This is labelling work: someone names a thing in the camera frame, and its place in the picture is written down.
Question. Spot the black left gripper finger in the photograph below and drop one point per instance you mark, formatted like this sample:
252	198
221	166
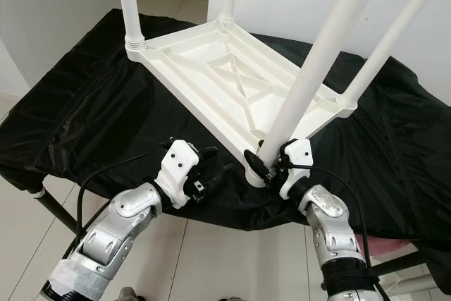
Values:
219	175
207	154

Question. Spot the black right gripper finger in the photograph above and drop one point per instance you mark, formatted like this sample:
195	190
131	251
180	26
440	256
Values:
257	165

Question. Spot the white plastic table top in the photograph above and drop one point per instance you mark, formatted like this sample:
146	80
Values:
218	72

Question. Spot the grey robot left foot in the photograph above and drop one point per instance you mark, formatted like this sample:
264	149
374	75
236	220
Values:
130	295

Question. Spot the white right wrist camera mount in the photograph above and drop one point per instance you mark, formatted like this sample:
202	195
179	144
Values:
297	163

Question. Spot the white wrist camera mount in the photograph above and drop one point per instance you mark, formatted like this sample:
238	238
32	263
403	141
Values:
178	167
297	163

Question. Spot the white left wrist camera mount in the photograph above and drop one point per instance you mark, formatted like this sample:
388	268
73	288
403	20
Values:
178	167

